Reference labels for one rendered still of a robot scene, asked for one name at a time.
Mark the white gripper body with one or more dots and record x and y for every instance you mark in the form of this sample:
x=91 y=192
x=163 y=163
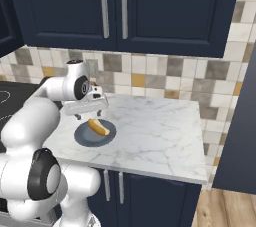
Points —
x=85 y=107

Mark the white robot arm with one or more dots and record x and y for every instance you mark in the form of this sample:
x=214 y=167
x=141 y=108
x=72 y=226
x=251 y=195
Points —
x=23 y=127

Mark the hot dog bun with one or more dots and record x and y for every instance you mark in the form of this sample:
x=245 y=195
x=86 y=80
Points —
x=98 y=127

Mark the dark grey round plate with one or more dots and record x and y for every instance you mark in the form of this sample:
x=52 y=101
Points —
x=86 y=137

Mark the black hob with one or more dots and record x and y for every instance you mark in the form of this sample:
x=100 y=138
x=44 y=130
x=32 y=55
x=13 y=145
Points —
x=13 y=104

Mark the dark blue base cupboard door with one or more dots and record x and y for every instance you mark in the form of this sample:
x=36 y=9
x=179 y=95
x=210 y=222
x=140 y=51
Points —
x=156 y=204
x=100 y=204

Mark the dark blue tall cabinet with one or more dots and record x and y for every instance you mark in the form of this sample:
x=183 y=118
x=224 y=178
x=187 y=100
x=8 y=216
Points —
x=238 y=137

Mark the dark blue wall cupboard door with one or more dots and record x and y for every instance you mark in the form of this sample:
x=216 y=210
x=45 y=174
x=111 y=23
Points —
x=180 y=7
x=60 y=7

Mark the dark blue corner wall cupboard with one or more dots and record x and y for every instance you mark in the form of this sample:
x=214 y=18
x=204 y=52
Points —
x=6 y=11

